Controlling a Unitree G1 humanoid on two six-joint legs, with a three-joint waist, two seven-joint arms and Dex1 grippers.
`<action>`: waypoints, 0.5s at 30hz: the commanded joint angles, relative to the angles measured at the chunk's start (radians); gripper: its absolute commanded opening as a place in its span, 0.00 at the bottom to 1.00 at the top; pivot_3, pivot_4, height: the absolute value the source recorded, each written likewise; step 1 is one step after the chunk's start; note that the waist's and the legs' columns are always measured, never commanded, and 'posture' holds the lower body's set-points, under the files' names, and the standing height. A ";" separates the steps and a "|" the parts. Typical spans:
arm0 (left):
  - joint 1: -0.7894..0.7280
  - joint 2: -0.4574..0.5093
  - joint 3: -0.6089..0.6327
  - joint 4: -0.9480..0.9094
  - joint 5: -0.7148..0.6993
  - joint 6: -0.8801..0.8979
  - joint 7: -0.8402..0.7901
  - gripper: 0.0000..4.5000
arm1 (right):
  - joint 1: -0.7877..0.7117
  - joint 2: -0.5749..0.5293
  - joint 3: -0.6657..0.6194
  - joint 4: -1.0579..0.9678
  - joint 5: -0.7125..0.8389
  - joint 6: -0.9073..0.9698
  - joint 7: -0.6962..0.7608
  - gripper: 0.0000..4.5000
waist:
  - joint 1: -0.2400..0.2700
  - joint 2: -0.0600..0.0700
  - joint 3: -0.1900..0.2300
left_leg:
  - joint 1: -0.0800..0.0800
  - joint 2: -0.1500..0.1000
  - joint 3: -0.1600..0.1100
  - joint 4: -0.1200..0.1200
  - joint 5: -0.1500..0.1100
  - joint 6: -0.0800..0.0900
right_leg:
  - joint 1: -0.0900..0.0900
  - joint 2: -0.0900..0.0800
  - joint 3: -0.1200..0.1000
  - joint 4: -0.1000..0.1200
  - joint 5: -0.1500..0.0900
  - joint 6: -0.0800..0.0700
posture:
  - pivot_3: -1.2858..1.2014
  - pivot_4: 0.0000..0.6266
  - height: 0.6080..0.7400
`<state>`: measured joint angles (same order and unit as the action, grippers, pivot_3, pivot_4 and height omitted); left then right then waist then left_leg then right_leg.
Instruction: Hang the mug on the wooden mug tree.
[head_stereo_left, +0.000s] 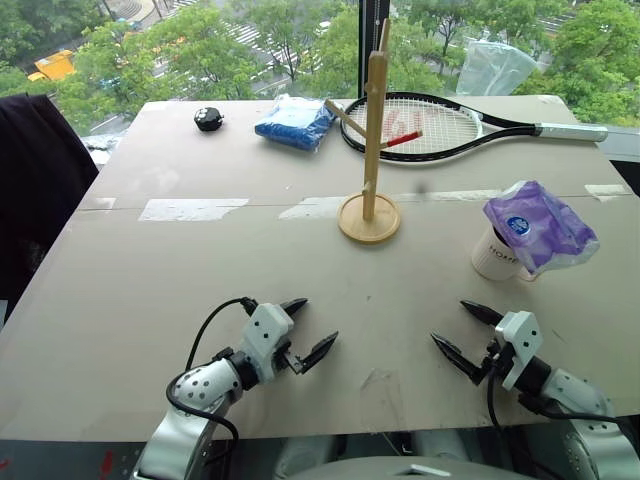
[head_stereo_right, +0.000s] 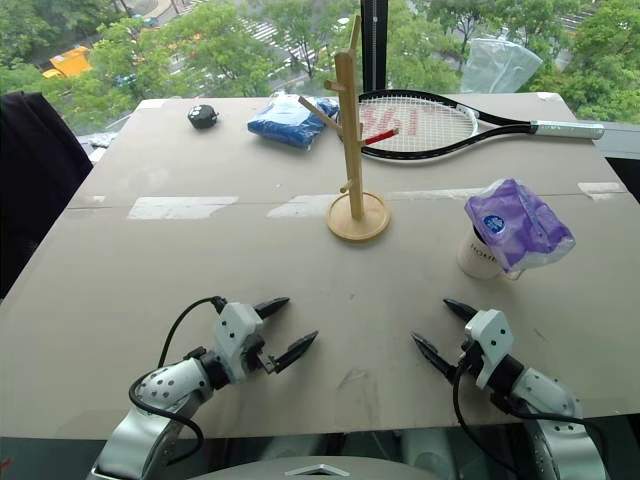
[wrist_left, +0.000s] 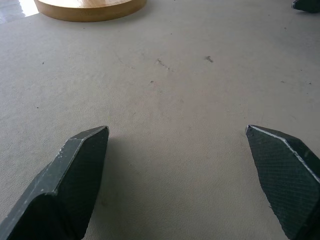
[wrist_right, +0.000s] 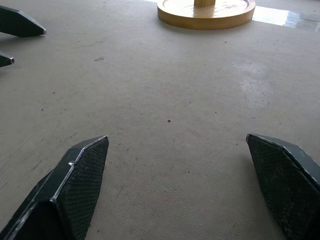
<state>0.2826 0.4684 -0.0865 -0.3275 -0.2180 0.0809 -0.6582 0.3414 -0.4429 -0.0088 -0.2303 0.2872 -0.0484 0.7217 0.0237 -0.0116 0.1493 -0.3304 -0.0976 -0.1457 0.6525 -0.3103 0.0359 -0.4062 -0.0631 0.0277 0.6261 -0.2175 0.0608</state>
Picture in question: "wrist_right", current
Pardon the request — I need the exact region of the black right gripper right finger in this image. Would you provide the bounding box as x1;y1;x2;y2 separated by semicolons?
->
245;133;320;240

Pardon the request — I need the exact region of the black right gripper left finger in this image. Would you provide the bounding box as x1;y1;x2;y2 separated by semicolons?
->
0;135;110;240

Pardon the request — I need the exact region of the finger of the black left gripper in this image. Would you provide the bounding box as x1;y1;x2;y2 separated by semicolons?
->
0;51;15;68
0;5;47;38

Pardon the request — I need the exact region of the round wooden base with peg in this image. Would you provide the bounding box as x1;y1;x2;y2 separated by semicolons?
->
157;0;257;31

